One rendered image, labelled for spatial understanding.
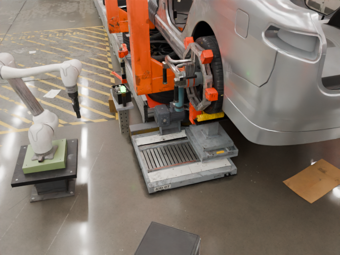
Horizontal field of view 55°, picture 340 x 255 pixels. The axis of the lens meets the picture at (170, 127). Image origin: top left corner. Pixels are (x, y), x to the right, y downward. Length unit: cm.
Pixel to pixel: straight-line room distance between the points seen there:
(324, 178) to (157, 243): 176
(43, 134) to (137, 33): 118
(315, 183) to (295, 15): 178
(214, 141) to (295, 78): 139
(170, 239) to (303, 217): 120
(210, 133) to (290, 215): 100
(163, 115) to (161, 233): 135
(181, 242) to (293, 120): 101
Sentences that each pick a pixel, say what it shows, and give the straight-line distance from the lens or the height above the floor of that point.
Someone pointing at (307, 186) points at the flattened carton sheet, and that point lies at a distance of 317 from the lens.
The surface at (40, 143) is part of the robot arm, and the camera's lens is 280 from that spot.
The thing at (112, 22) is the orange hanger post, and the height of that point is 68.
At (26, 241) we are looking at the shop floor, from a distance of 282.
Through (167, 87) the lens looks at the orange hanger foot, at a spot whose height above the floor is 56.
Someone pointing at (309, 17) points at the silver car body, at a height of 160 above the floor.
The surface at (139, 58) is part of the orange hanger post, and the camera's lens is 309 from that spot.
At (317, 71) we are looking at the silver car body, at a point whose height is 134.
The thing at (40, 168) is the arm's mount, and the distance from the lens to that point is 286.
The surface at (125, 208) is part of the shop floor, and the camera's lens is 282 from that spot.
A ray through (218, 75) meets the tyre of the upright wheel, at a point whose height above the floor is 99.
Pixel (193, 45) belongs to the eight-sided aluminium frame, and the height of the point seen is 112.
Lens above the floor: 210
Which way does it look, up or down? 35 degrees down
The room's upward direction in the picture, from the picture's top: 1 degrees counter-clockwise
